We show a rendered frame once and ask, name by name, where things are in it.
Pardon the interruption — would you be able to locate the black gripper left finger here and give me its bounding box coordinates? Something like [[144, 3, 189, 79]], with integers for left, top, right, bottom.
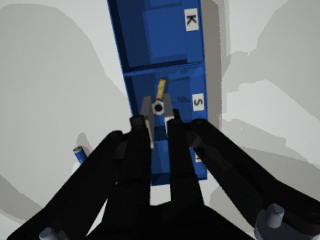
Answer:
[[6, 96, 154, 240]]

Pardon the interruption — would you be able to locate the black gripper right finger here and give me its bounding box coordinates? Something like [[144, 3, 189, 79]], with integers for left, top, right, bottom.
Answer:
[[163, 93, 320, 240]]

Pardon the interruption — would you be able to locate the blue rack of labelled bins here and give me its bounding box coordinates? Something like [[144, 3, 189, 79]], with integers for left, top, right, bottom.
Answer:
[[107, 0, 208, 186]]

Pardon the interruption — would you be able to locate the blue battery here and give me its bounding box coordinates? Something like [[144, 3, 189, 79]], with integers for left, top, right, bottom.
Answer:
[[73, 146, 87, 164]]

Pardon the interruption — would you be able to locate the gold bolt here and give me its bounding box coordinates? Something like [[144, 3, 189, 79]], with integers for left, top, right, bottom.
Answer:
[[156, 79, 166, 100]]

